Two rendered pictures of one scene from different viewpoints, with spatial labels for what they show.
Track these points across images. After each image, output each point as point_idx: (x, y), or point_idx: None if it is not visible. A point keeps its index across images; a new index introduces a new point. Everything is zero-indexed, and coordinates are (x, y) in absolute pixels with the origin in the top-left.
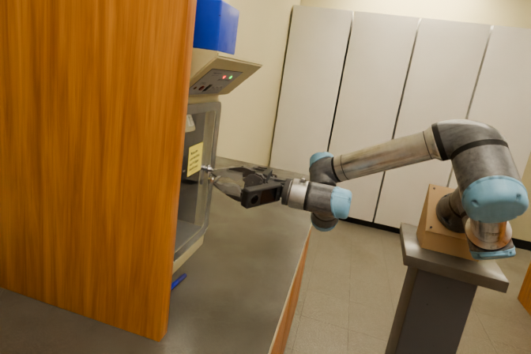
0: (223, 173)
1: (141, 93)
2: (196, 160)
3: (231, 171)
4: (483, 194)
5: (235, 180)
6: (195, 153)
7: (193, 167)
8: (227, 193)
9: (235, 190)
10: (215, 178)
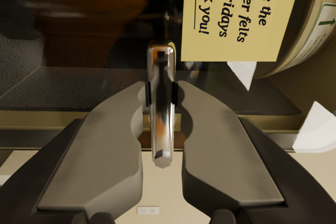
0: (202, 99)
1: None
2: (230, 19)
3: (241, 130)
4: None
5: (185, 153)
6: (258, 8)
7: None
8: (80, 123)
9: (101, 167)
10: (168, 69)
